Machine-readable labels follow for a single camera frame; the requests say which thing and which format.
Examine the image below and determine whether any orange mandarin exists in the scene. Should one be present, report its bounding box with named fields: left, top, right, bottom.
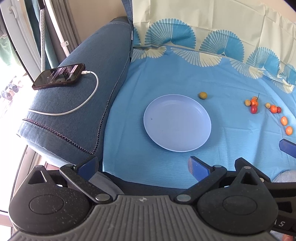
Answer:
left=285, top=126, right=293, bottom=136
left=270, top=105, right=278, bottom=113
left=280, top=116, right=288, bottom=126

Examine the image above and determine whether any yellow small fruit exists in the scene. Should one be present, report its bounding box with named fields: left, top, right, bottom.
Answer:
left=245, top=100, right=252, bottom=106
left=265, top=103, right=271, bottom=109

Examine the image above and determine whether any orange kumquat with stem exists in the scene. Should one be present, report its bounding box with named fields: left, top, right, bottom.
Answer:
left=250, top=94, right=259, bottom=106

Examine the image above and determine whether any yellow-green small fruit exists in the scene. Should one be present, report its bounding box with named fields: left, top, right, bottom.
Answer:
left=199, top=92, right=208, bottom=99

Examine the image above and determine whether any blue sofa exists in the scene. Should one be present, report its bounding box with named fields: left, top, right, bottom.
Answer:
left=18, top=16, right=132, bottom=166

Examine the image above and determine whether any light blue plastic plate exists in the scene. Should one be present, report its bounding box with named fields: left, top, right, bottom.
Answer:
left=143, top=94, right=212, bottom=153

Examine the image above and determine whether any blue patterned cloth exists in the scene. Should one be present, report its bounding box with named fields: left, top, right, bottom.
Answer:
left=103, top=1, right=295, bottom=189

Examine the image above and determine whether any black smartphone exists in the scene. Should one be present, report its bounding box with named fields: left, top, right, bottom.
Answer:
left=32, top=63, right=85, bottom=90

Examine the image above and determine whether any grey curtain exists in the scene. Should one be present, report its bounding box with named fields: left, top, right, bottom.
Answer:
left=24, top=0, right=80, bottom=68

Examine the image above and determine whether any white charging cable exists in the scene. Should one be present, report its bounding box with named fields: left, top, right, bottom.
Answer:
left=28, top=70, right=99, bottom=117

